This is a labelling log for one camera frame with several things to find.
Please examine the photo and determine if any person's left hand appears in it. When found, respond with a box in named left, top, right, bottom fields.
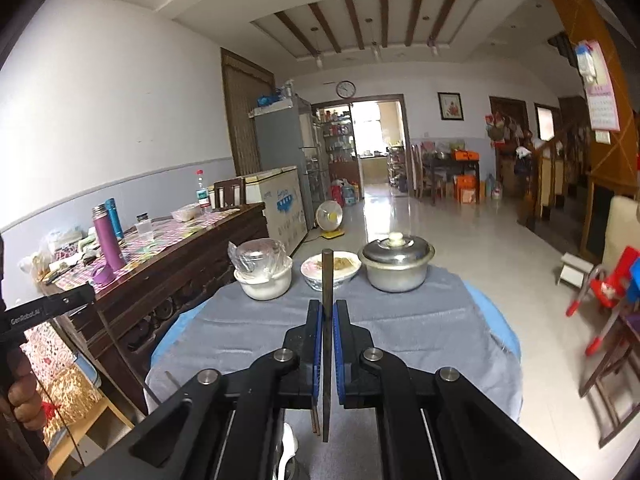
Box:
left=1, top=348, right=46, bottom=431

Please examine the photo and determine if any grey felt tablecloth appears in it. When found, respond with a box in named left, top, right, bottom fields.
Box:
left=144, top=259, right=524, bottom=480

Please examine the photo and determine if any purple thermos bottle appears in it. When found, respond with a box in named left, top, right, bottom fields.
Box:
left=92, top=204, right=126, bottom=271

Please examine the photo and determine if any blue thermos bottle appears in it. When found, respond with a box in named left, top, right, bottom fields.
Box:
left=104, top=198, right=124, bottom=240

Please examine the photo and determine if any clear plastic cup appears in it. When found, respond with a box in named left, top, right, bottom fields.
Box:
left=136, top=218, right=154, bottom=244

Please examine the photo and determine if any white bowl with plastic wrap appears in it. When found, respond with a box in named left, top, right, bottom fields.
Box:
left=228, top=238, right=293, bottom=301

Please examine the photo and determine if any aluminium pot with lid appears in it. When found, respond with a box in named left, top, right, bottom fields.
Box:
left=358, top=232, right=435, bottom=294

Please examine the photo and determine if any dark wooden sideboard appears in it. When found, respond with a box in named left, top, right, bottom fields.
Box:
left=53, top=203, right=267, bottom=414

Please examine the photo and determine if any patterned bowl with food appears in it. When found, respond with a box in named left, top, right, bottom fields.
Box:
left=299, top=250, right=362, bottom=293

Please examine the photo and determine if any small white step stool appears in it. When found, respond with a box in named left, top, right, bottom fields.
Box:
left=556, top=252, right=594, bottom=288

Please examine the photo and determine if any red plastic chair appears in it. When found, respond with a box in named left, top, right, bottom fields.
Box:
left=565, top=246, right=639, bottom=356

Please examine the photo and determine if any clear water bottle red cap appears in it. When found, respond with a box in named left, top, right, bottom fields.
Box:
left=196, top=169, right=210, bottom=212

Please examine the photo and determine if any small floor fan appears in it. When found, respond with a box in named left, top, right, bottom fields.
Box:
left=316, top=200, right=345, bottom=240

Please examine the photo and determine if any white chest freezer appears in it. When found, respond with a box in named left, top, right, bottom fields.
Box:
left=243, top=166, right=308, bottom=256

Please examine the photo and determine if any grey refrigerator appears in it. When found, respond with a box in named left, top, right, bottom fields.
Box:
left=250, top=96, right=329, bottom=229

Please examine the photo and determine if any framed wall picture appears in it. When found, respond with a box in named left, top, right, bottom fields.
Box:
left=437, top=92, right=464, bottom=122

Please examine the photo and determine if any round wall clock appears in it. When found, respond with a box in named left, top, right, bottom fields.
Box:
left=335, top=79, right=357, bottom=100

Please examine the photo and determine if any wall calendar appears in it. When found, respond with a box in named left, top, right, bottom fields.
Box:
left=575, top=41, right=620, bottom=131

